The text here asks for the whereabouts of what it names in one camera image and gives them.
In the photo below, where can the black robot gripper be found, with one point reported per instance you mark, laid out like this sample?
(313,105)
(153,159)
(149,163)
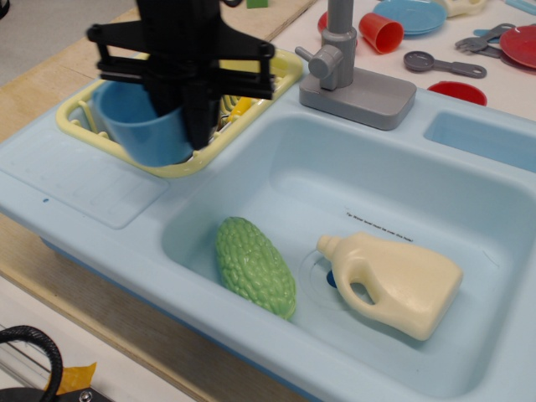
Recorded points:
(176,43)

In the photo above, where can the light blue toy sink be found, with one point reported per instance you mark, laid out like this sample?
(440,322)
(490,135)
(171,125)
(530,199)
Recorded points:
(453,177)

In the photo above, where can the grey toy faucet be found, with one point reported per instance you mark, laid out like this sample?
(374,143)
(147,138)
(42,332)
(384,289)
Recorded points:
(336,86)

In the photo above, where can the cream detergent bottle toy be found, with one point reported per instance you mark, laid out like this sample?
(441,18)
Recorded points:
(404,286)

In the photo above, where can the red plastic cup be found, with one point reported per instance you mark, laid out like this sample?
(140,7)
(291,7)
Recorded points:
(384,35)

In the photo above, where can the yellow plastic utensil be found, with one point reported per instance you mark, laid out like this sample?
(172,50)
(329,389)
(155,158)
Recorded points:
(237,107)

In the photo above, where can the yellow tape piece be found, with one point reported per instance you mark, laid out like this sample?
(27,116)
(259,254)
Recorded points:
(76,378)

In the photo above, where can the yellow dish drying rack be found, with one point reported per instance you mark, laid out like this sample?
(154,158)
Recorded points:
(76,117)

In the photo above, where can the red plastic plate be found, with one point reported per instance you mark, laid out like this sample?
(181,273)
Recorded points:
(519,45)

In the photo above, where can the blue plastic cup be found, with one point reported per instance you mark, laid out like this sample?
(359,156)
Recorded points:
(147,138)

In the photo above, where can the blue plastic plate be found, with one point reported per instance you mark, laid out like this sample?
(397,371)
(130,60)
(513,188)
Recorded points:
(416,17)

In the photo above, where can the grey plastic spoon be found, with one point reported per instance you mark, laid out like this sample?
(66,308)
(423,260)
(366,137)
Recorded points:
(420,61)

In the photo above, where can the green block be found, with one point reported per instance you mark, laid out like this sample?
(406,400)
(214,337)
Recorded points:
(254,4)

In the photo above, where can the blue sink drain plug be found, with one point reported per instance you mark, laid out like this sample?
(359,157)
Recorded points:
(330,279)

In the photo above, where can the grey plastic fork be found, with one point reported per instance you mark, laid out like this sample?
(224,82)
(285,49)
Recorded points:
(481,44)

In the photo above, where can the cream plastic container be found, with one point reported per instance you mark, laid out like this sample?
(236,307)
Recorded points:
(456,8)

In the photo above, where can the red plate behind faucet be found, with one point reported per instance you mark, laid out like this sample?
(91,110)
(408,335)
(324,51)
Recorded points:
(322,22)

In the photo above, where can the red plastic bowl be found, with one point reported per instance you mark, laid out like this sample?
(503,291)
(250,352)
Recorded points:
(460,91)

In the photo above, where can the green bitter melon toy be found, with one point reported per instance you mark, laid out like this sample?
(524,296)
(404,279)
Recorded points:
(252,267)

